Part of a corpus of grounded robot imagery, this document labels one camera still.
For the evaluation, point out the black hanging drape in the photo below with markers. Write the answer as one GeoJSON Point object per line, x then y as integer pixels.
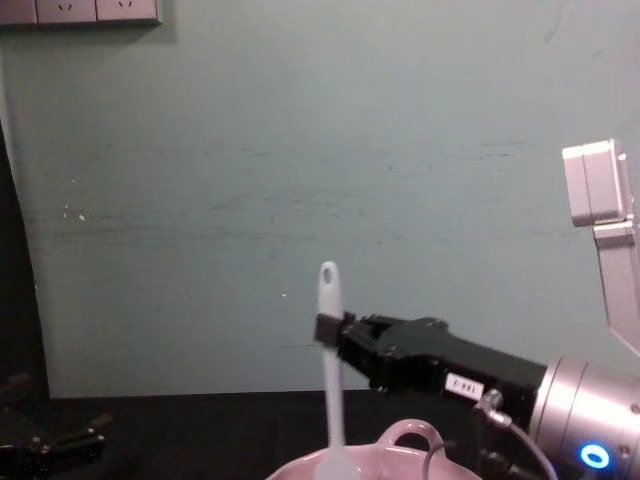
{"type": "Point", "coordinates": [17, 275]}

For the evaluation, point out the white plastic spoon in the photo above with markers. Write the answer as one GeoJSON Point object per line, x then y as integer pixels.
{"type": "Point", "coordinates": [334, 400]}

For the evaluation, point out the white wall socket panel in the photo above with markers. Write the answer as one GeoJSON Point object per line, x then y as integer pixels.
{"type": "Point", "coordinates": [129, 11]}
{"type": "Point", "coordinates": [67, 11]}
{"type": "Point", "coordinates": [15, 10]}

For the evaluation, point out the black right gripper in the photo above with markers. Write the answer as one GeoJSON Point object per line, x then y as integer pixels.
{"type": "Point", "coordinates": [450, 357]}

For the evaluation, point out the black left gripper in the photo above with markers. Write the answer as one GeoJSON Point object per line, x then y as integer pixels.
{"type": "Point", "coordinates": [27, 452]}

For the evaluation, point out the black table cloth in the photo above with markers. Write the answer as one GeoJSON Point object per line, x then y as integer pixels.
{"type": "Point", "coordinates": [200, 435]}

